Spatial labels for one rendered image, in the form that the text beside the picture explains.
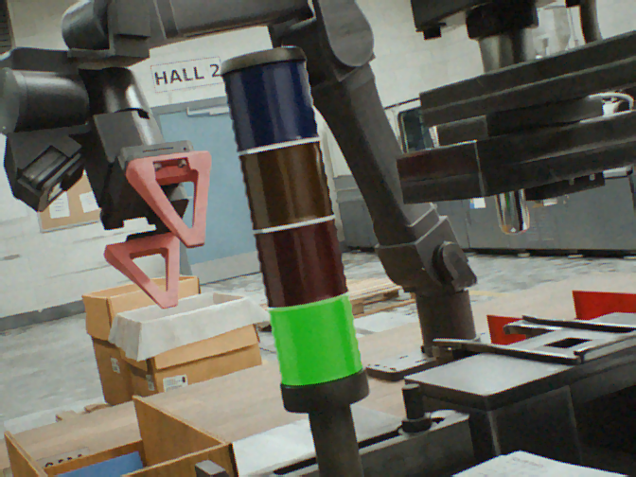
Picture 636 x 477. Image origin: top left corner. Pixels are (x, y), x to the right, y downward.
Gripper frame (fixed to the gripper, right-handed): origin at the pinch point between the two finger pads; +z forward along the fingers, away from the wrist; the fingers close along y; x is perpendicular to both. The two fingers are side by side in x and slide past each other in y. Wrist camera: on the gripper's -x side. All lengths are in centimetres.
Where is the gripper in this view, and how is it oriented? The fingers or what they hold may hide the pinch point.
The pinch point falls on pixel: (179, 270)
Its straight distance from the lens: 80.1
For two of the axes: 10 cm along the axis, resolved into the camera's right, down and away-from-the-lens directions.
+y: 3.2, -5.4, -7.8
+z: 3.9, 8.3, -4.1
